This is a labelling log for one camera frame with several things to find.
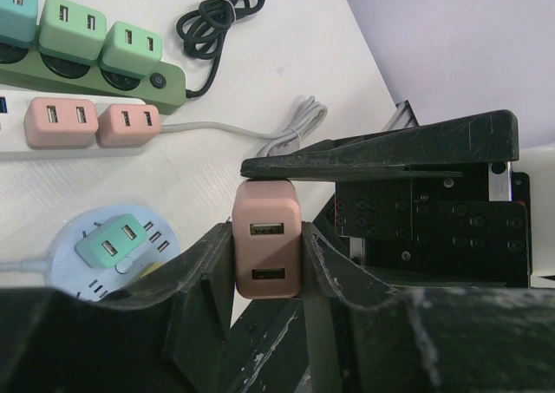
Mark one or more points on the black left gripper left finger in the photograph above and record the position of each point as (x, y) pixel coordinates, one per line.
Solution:
(163, 333)

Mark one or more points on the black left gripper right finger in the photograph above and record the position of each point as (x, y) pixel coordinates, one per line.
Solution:
(364, 335)

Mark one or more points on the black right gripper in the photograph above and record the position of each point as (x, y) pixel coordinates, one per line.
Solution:
(442, 225)

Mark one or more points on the teal charger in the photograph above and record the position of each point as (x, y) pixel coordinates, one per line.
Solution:
(18, 22)
(111, 242)

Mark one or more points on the pink charger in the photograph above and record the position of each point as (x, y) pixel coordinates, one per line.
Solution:
(267, 236)
(60, 122)
(128, 125)

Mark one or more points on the light green charger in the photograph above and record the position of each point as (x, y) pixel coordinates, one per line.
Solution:
(130, 50)

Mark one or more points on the round blue power socket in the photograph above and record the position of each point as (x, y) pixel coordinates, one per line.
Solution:
(70, 273)

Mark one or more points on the white USB power strip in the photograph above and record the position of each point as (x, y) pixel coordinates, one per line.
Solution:
(14, 105)

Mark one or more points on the green power strip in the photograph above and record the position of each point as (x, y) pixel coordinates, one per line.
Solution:
(164, 88)

